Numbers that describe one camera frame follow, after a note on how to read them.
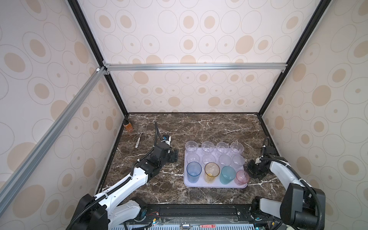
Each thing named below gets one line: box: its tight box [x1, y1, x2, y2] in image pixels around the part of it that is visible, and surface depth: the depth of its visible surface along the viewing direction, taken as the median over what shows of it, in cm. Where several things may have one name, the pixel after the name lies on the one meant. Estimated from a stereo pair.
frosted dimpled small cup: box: [232, 154, 245, 168], surface depth 90 cm
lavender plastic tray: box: [183, 147, 248, 189], surface depth 85 cm
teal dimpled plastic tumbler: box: [219, 165, 237, 185], surface depth 81 cm
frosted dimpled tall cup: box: [218, 153, 232, 167], surface depth 87 cm
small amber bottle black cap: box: [122, 119, 134, 132], surface depth 105 cm
